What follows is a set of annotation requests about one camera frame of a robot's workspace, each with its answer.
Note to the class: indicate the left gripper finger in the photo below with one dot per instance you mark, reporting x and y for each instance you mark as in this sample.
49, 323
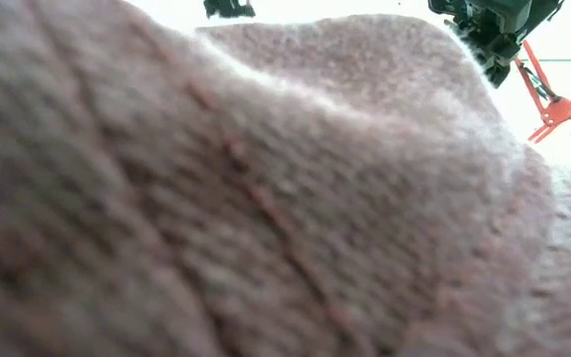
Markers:
228, 7

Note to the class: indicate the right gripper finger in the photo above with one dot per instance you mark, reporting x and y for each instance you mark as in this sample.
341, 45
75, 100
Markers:
498, 69

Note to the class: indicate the maroon cap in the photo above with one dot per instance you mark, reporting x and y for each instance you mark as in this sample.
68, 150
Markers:
216, 198

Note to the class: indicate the red desk lamp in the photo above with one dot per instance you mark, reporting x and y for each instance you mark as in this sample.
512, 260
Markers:
558, 111

